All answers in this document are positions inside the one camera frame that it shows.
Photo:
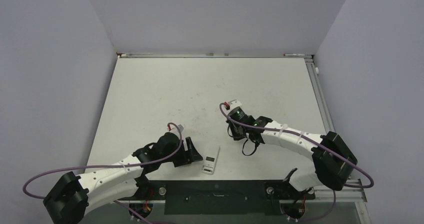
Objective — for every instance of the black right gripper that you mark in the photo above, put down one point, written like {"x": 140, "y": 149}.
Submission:
{"x": 236, "y": 136}

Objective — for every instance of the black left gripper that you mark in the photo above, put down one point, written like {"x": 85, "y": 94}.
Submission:
{"x": 188, "y": 156}

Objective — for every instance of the white red remote control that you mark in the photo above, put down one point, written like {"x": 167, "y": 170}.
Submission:
{"x": 210, "y": 159}

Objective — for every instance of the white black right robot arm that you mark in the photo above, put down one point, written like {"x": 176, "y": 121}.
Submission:
{"x": 333, "y": 162}

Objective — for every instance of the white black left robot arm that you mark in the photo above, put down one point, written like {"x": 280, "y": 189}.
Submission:
{"x": 74, "y": 196}

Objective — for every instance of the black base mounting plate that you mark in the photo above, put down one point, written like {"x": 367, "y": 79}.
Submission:
{"x": 221, "y": 197}

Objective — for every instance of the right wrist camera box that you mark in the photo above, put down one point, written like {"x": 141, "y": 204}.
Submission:
{"x": 230, "y": 105}

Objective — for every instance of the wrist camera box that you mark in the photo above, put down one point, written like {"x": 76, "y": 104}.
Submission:
{"x": 178, "y": 128}
{"x": 230, "y": 105}

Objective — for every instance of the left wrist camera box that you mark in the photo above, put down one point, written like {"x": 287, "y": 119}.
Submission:
{"x": 178, "y": 128}

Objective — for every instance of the aluminium table edge rail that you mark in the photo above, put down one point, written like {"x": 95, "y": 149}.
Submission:
{"x": 319, "y": 94}

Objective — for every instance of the aluminium back table rail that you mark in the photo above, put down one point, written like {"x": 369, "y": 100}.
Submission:
{"x": 213, "y": 55}

